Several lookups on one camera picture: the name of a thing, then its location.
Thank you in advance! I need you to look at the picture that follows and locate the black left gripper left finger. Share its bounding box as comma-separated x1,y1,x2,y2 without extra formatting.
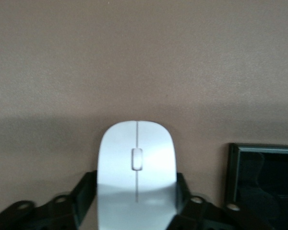
0,170,98,230

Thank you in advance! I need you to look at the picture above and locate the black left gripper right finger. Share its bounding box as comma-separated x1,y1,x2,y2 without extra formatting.
172,172,272,230

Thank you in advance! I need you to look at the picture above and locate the white computer mouse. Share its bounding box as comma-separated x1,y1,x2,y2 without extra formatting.
97,120,179,230

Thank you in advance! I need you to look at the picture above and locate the black phone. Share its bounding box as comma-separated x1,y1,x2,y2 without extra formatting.
226,142,288,218

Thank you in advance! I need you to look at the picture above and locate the brown table cover mat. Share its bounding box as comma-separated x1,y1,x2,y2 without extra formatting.
0,0,288,230

